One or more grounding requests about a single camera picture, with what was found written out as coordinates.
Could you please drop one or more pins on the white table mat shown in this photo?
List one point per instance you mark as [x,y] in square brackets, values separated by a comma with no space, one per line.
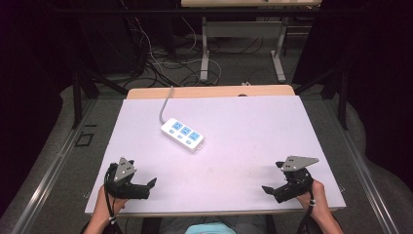
[233,162]

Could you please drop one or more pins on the person's grey clothing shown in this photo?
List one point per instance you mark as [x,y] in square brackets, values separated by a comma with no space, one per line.
[250,224]

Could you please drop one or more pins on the wooden table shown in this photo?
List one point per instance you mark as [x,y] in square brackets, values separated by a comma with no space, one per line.
[207,91]

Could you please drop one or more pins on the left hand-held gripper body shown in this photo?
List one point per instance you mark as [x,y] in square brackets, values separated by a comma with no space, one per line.
[125,187]

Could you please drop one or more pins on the person's left hand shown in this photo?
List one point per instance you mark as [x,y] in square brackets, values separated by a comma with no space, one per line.
[102,206]

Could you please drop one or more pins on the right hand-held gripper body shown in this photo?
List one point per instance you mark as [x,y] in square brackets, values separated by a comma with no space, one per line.
[293,187]

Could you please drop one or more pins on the light blue cloth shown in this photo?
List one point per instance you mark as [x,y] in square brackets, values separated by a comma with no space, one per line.
[210,229]

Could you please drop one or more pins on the aluminium floor rail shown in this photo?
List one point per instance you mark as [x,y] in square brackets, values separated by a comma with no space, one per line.
[360,172]
[45,182]

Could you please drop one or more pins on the black metal stand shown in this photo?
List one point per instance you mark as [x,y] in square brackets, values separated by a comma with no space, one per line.
[81,84]
[337,84]

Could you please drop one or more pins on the white metal desk frame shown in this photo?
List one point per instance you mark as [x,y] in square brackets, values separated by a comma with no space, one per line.
[242,31]

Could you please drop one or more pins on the white power strip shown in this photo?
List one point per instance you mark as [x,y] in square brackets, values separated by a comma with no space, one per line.
[182,134]

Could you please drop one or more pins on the person's right hand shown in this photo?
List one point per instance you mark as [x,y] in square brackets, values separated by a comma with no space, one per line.
[316,201]

